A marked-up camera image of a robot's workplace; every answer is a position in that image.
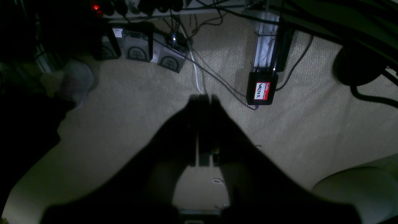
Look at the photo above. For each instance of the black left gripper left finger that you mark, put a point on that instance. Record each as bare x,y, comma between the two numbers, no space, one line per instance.
142,191

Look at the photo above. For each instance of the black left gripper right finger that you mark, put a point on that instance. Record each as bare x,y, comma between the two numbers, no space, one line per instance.
259,191

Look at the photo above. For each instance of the black box with name sticker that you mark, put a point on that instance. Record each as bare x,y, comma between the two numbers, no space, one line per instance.
261,88

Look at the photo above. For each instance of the aluminium table leg profile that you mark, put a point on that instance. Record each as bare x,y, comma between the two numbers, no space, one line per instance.
271,47

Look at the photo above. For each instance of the grey foot pedal right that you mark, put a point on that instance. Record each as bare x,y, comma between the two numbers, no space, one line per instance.
168,53

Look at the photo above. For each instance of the grey foot pedal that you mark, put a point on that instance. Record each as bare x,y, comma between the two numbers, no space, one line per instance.
136,46
168,53
109,48

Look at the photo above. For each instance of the grey foot pedal middle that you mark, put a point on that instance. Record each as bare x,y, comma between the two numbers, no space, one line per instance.
136,46

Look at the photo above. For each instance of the grey foot pedal left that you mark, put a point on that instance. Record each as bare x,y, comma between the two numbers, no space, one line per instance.
109,48

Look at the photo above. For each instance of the black chair base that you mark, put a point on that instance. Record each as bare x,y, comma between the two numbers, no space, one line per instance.
354,67

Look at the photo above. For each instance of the white power strip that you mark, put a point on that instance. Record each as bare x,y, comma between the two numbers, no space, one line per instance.
118,9

